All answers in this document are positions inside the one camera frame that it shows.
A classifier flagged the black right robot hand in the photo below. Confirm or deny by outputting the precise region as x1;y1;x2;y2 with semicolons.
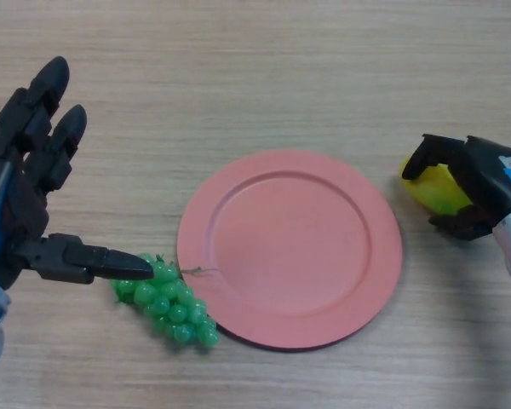
399;134;511;242

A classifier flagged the pink round plate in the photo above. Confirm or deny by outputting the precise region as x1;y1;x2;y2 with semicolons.
176;148;405;353

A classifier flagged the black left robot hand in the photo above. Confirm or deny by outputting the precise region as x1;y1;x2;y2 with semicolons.
0;55;155;291

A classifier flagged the yellow starfruit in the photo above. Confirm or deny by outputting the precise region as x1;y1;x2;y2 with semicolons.
399;155;474;216

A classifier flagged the green grape bunch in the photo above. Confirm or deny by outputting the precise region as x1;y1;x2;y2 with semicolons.
110;252;221;350

